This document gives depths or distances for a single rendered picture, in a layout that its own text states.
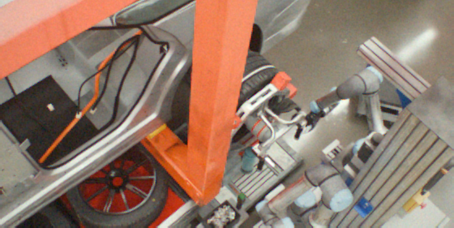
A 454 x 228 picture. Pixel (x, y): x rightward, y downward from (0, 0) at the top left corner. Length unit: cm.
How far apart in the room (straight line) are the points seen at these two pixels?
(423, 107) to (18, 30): 152
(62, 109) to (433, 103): 222
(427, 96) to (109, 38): 202
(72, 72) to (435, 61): 323
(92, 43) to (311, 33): 226
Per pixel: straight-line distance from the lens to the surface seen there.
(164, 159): 338
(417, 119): 217
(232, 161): 389
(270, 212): 275
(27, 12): 134
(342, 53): 492
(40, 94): 356
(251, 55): 326
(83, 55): 344
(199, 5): 194
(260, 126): 326
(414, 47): 522
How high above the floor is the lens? 371
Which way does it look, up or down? 57 degrees down
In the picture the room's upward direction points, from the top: 9 degrees clockwise
